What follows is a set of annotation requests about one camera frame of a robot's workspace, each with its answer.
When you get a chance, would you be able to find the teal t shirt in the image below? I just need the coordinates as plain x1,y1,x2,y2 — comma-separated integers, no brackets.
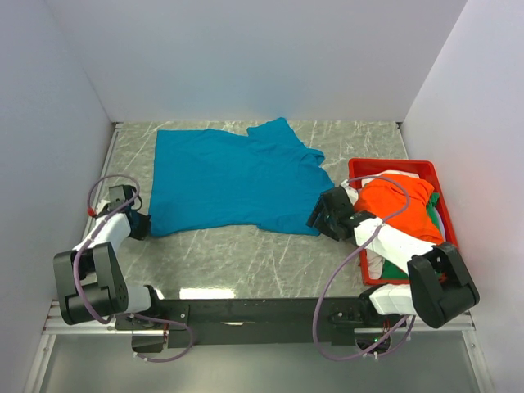
149,118,334,237

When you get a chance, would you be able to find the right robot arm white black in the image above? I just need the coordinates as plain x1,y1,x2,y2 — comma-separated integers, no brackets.
307,186,480,328

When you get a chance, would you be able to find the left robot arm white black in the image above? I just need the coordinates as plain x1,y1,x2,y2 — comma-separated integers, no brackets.
53,185,164,329

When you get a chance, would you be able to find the red plastic bin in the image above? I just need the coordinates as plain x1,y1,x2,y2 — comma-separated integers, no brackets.
346,158,459,286

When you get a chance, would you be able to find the orange t shirt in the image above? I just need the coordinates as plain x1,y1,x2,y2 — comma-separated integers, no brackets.
354,174,444,244

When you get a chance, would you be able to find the white t shirt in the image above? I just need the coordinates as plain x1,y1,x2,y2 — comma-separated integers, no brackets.
366,169,419,279

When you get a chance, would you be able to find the green t shirt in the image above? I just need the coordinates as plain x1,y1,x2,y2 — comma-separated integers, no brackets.
381,192,440,280

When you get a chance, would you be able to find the lavender t shirt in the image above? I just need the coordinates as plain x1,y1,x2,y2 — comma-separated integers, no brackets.
433,208,446,239

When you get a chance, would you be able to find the black base bar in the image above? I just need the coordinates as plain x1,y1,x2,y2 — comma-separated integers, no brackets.
115,297,400,353

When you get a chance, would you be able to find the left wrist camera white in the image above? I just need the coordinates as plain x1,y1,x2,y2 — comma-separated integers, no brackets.
88,199,110,219

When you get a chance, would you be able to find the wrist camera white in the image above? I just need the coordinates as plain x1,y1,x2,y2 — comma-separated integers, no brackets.
88,199,110,219
341,179,359,204

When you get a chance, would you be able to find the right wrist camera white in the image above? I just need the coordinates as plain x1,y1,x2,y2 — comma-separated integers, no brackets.
341,179,359,204

